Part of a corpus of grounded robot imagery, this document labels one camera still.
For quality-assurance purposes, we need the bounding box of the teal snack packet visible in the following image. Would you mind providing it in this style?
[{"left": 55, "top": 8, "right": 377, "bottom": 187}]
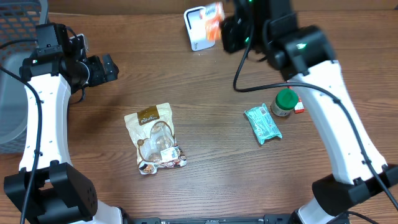
[{"left": 244, "top": 103, "right": 282, "bottom": 145}]

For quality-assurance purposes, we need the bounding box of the white barcode scanner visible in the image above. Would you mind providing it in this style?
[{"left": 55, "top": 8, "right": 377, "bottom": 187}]
[{"left": 183, "top": 6, "right": 215, "bottom": 52}]

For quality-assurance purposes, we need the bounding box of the green lid jar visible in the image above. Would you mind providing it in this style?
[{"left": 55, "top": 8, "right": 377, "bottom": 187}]
[{"left": 271, "top": 88, "right": 299, "bottom": 117}]

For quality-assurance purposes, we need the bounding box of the orange snack packet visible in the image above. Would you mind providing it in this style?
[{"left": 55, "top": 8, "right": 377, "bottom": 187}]
[{"left": 200, "top": 2, "right": 225, "bottom": 41}]

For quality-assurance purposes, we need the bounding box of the beige dried food bag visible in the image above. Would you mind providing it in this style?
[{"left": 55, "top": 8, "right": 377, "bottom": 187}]
[{"left": 124, "top": 103, "right": 187, "bottom": 175}]

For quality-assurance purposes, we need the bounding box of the grey plastic mesh basket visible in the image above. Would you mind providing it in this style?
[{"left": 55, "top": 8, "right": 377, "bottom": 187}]
[{"left": 1, "top": 0, "right": 49, "bottom": 154}]

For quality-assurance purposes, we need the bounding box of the red stick snack packet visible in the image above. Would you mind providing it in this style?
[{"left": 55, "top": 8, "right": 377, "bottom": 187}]
[{"left": 287, "top": 86, "right": 305, "bottom": 114}]

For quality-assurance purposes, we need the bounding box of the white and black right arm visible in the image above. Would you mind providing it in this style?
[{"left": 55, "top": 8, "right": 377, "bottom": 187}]
[{"left": 221, "top": 0, "right": 397, "bottom": 223}]

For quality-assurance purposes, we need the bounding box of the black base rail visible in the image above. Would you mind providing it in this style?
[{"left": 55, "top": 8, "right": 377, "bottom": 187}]
[{"left": 128, "top": 214, "right": 301, "bottom": 224}]

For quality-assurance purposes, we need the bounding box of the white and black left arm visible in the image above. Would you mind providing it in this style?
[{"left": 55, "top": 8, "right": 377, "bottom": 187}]
[{"left": 4, "top": 23, "right": 129, "bottom": 223}]

